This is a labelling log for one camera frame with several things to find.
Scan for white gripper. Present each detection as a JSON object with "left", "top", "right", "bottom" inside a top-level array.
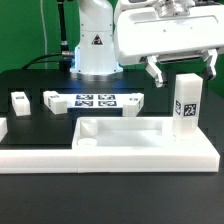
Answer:
[{"left": 114, "top": 5, "right": 224, "bottom": 88}]

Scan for white desk tabletop tray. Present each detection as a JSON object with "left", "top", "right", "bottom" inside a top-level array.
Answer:
[{"left": 72, "top": 117, "right": 220, "bottom": 173}]

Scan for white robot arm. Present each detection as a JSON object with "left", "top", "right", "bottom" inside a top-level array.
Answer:
[{"left": 71, "top": 0, "right": 224, "bottom": 87}]

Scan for fiducial marker sheet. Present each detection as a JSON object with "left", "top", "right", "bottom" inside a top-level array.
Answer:
[{"left": 63, "top": 94, "right": 128, "bottom": 108}]

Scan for black pole with clamp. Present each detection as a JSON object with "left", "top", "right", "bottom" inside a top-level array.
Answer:
[{"left": 57, "top": 0, "right": 69, "bottom": 72}]

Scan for white L-shaped fence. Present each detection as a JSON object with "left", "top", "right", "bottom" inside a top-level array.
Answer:
[{"left": 0, "top": 149, "right": 78, "bottom": 174}]

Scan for white block at left edge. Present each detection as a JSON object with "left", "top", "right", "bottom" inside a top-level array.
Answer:
[{"left": 0, "top": 118, "right": 8, "bottom": 142}]

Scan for black cable bundle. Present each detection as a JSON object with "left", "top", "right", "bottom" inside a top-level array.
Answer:
[{"left": 20, "top": 51, "right": 76, "bottom": 71}]

